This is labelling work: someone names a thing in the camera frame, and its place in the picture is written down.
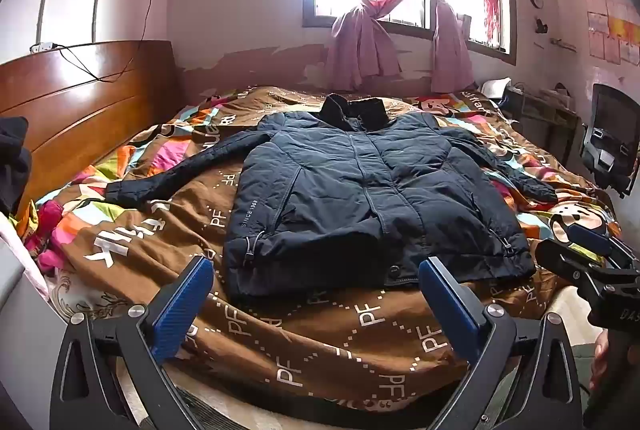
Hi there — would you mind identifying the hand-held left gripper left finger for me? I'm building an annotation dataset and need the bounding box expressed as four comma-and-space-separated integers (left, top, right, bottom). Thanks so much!
50, 255, 216, 430

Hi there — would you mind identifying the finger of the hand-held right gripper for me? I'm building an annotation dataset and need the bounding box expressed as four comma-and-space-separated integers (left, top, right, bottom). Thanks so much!
535, 239, 608, 283
567, 224, 640, 268

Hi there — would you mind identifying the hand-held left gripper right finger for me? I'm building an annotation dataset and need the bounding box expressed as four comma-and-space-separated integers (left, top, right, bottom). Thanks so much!
419, 256, 583, 430

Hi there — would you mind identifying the dark navy padded jacket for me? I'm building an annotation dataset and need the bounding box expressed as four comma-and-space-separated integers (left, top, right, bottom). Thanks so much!
105, 94, 558, 303

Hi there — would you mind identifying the person's right hand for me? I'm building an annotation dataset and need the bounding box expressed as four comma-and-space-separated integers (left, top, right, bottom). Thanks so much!
589, 330, 609, 392

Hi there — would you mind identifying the cream fleece bed sheet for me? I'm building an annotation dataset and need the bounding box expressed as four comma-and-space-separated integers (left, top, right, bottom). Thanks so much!
115, 282, 603, 430

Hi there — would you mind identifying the dark green clothing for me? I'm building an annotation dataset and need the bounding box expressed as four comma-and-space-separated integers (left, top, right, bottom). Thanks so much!
572, 342, 597, 413

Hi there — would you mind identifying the black office chair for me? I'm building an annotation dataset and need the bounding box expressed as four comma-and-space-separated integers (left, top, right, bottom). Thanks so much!
580, 83, 640, 198

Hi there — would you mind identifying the brown cartoon printed blanket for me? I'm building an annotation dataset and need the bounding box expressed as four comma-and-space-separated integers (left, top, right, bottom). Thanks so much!
15, 85, 623, 416

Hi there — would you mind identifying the cluttered side table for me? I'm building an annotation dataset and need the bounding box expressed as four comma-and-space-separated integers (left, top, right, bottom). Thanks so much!
520, 85, 581, 166

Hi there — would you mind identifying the dark bag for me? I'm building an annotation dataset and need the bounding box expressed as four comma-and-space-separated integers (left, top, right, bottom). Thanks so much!
500, 86, 523, 121

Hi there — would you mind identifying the pink white pillow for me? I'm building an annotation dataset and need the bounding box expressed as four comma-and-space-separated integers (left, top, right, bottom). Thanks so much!
0, 210, 51, 301

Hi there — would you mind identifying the white plastic bag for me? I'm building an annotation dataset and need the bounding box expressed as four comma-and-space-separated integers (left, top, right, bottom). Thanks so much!
480, 79, 512, 100

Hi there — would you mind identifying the wooden headboard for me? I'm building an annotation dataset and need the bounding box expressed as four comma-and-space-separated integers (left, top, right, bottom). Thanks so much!
0, 40, 188, 216

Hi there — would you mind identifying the black clothing pile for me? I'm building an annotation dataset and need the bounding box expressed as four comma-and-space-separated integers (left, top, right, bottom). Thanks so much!
0, 116, 33, 216

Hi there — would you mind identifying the pink curtain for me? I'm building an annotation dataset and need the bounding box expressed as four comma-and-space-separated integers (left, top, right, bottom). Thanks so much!
422, 0, 508, 93
325, 0, 423, 92

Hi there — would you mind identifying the row of wall papers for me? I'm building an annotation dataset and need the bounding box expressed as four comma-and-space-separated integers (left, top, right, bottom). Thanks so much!
585, 0, 640, 66

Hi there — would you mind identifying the black cable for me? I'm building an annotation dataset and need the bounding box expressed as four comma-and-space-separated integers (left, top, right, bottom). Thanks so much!
52, 0, 161, 83

